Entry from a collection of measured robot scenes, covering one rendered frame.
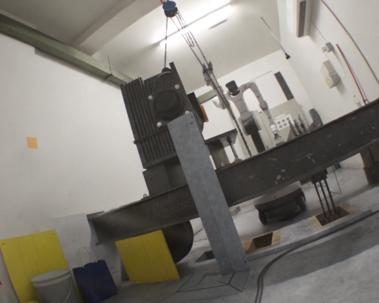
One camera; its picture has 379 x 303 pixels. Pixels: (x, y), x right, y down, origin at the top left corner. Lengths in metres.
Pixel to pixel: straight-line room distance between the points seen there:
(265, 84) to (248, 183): 3.79
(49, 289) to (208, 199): 1.12
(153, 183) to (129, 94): 0.76
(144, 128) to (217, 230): 0.91
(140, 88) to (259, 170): 1.12
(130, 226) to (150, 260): 0.34
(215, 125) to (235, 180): 3.60
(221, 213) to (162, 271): 0.72
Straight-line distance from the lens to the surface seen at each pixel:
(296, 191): 2.35
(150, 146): 1.68
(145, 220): 1.82
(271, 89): 5.03
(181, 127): 1.43
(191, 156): 1.38
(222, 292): 1.26
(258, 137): 2.61
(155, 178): 1.70
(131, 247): 1.88
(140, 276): 1.94
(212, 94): 5.12
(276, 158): 1.47
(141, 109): 1.77
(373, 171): 2.37
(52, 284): 1.45
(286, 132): 4.57
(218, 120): 5.03
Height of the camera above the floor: 0.54
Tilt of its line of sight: 12 degrees up
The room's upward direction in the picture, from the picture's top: 20 degrees counter-clockwise
